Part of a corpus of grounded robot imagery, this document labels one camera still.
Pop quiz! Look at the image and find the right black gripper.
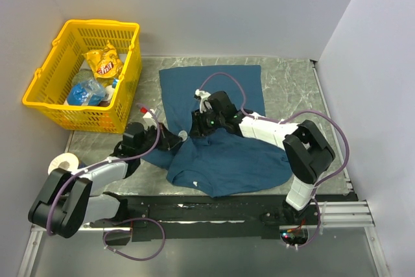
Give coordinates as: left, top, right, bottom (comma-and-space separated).
189, 106, 225, 139

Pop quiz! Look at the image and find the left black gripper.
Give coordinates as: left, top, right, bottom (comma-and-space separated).
136, 122, 182, 156

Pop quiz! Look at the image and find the blue t-shirt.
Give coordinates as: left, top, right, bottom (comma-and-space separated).
144, 65, 292, 197

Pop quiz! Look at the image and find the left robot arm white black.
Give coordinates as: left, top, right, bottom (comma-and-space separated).
28, 122, 183, 238

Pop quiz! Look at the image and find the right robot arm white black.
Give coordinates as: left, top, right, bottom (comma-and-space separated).
190, 89, 335, 224

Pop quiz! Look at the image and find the small white bottle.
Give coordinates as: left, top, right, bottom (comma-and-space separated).
103, 78, 119, 102

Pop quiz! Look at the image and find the blue plastic bag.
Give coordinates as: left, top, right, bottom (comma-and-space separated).
66, 78, 106, 106

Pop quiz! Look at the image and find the toilet paper roll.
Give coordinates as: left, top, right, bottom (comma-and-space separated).
47, 152, 86, 175

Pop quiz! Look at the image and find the yellow snack bag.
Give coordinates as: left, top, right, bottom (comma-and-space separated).
83, 40, 124, 79

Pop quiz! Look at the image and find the yellow plastic basket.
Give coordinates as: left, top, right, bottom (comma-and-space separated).
22, 19, 142, 134

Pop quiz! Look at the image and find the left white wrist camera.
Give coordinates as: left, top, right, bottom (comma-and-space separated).
139, 106, 161, 127

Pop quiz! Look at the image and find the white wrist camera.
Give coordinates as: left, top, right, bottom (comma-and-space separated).
139, 106, 161, 127
195, 89, 211, 113

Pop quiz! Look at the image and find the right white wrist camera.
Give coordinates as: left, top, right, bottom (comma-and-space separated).
195, 89, 211, 113

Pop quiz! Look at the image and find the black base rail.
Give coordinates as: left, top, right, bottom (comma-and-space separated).
91, 195, 357, 242

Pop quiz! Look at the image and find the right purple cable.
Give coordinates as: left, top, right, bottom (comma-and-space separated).
198, 72, 350, 252

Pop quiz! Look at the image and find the aluminium frame rail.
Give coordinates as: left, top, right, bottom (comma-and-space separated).
18, 201, 391, 276

